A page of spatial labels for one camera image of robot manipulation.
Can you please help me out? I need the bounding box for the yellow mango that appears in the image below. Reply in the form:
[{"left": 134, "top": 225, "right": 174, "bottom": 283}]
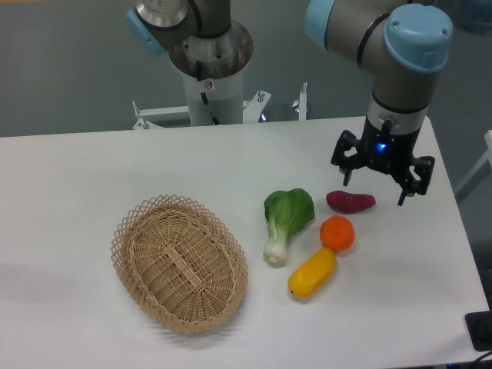
[{"left": 288, "top": 248, "right": 337, "bottom": 299}]

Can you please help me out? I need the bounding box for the black cable on pedestal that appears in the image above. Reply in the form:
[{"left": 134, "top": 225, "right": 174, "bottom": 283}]
[{"left": 195, "top": 60, "right": 221, "bottom": 126}]

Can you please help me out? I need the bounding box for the white metal base frame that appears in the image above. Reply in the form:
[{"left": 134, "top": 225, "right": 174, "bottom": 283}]
[{"left": 132, "top": 81, "right": 309, "bottom": 130}]

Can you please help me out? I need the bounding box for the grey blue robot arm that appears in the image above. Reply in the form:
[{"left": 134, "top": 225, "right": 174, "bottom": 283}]
[{"left": 125, "top": 1, "right": 453, "bottom": 198}]

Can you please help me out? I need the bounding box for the woven wicker basket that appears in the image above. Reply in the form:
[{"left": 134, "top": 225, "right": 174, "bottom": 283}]
[{"left": 111, "top": 194, "right": 248, "bottom": 334}]

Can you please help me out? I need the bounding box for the orange tangerine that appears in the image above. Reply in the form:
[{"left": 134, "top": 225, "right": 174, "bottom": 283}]
[{"left": 319, "top": 215, "right": 355, "bottom": 252}]

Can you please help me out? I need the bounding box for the black device at table edge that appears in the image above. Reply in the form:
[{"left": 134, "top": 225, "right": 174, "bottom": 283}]
[{"left": 464, "top": 311, "right": 491, "bottom": 351}]

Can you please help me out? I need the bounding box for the purple sweet potato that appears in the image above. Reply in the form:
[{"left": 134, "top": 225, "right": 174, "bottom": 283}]
[{"left": 326, "top": 191, "right": 376, "bottom": 214}]

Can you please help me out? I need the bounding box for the green bok choy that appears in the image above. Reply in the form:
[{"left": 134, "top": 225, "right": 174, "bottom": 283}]
[{"left": 263, "top": 188, "right": 314, "bottom": 266}]

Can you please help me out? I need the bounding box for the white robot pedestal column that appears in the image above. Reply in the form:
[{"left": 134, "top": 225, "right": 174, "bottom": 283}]
[{"left": 168, "top": 21, "right": 254, "bottom": 127}]

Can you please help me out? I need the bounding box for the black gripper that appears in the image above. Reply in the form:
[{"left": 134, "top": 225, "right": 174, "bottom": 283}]
[{"left": 331, "top": 118, "right": 435, "bottom": 206}]

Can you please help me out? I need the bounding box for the white frame at right edge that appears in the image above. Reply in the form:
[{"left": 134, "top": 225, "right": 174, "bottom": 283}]
[{"left": 454, "top": 130, "right": 491, "bottom": 204}]

